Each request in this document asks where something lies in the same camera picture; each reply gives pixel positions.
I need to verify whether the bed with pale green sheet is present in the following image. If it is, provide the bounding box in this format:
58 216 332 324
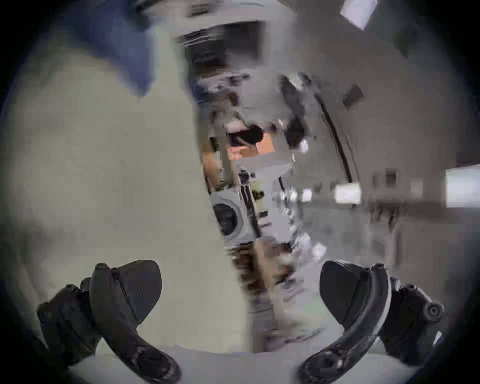
3 28 256 353

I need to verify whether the white washing machine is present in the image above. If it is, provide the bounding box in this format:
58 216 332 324
209 190 253 246

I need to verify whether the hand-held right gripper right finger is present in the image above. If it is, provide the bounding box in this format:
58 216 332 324
297 259 445 384

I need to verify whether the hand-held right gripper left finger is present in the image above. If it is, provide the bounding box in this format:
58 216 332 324
37 259 182 384

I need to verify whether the dark blue shirt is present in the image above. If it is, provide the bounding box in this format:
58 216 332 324
56 0 160 99

